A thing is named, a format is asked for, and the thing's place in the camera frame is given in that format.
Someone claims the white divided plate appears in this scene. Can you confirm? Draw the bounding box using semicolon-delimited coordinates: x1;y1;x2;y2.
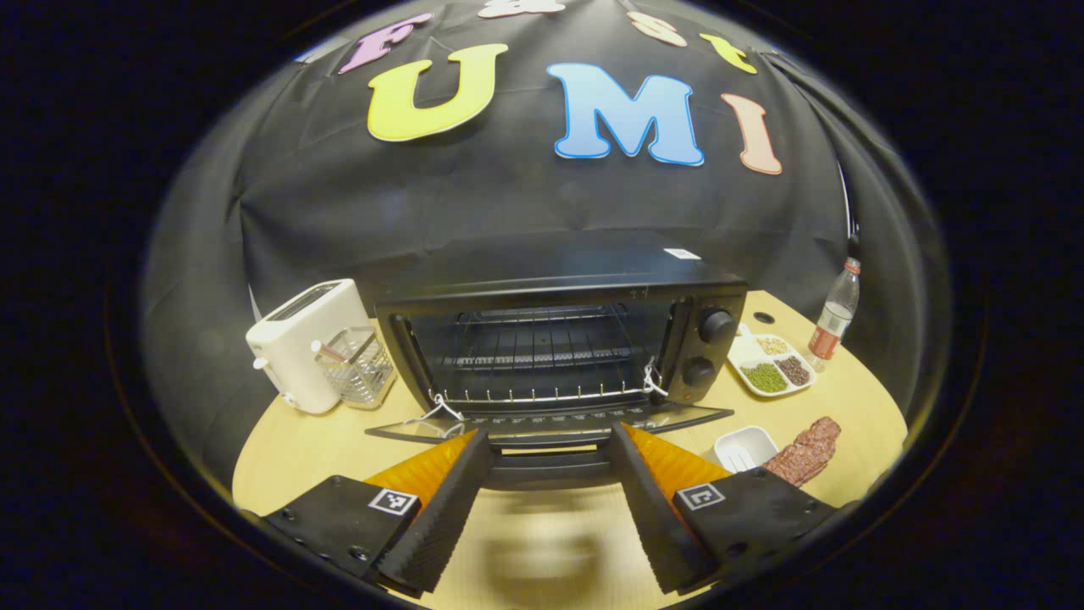
727;322;819;399

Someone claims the black backdrop cloth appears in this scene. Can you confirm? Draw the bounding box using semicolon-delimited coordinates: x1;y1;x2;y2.
140;0;954;509

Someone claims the white toaster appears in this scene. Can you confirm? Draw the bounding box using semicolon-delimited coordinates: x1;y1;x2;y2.
246;279;374;416

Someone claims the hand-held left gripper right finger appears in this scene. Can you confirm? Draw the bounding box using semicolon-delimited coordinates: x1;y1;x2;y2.
608;420;839;595

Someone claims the reddish brown meat slice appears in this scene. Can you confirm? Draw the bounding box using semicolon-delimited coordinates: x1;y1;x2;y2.
761;415;843;489

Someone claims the clear plastic bottle red label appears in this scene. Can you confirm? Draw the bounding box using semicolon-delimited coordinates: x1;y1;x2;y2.
806;257;863;374

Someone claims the white rectangular tray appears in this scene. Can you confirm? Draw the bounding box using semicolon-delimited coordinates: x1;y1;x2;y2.
713;424;781;474

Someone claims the pile of green beans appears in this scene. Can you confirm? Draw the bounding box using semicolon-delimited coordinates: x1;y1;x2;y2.
741;363;788;395

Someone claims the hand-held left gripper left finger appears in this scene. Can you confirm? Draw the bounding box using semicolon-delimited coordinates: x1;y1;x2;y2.
263;428;501;596

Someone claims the black electric oven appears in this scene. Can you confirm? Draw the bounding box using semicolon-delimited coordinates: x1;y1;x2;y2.
364;229;750;492

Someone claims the metal mesh utensil holder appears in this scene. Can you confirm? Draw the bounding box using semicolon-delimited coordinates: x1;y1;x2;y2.
313;326;398;411

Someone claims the metal wire oven rack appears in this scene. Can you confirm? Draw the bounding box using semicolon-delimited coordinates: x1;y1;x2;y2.
434;305;672;404

